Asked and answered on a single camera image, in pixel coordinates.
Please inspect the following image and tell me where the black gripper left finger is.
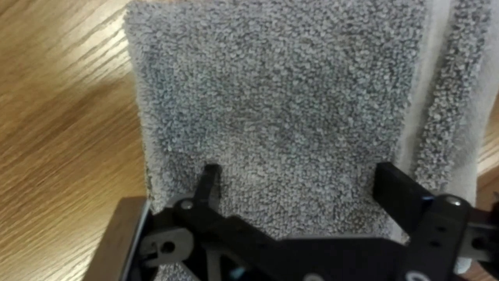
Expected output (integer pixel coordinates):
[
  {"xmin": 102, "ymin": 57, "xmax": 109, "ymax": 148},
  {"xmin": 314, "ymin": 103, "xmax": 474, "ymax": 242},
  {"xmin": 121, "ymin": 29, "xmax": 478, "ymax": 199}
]
[{"xmin": 194, "ymin": 164, "xmax": 221, "ymax": 207}]

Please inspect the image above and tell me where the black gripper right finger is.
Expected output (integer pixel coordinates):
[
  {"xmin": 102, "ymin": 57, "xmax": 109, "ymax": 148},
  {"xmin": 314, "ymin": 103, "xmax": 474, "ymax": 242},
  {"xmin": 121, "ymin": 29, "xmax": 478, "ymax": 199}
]
[{"xmin": 372, "ymin": 162, "xmax": 433, "ymax": 234}]

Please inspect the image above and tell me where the grey towel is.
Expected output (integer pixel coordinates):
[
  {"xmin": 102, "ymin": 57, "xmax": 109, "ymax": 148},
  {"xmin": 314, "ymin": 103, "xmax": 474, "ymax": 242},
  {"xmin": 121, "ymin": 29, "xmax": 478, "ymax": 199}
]
[{"xmin": 121, "ymin": 0, "xmax": 492, "ymax": 281}]

